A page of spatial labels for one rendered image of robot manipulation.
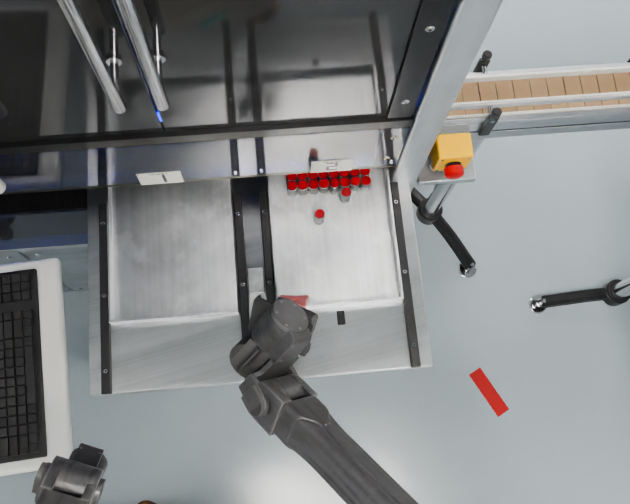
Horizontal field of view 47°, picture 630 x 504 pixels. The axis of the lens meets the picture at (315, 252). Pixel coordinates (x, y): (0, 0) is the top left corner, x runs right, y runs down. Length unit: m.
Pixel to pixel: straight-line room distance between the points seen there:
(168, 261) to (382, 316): 0.46
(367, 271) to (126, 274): 0.51
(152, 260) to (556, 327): 1.47
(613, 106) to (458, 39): 0.74
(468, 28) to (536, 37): 1.87
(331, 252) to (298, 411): 0.64
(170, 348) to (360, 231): 0.47
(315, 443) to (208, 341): 0.61
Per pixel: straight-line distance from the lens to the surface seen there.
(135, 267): 1.58
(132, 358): 1.55
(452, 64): 1.16
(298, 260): 1.55
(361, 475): 0.94
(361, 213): 1.59
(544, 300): 2.50
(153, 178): 1.48
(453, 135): 1.52
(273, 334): 0.99
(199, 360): 1.53
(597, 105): 1.76
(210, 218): 1.59
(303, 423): 0.98
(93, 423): 2.47
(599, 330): 2.63
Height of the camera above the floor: 2.39
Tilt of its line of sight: 75 degrees down
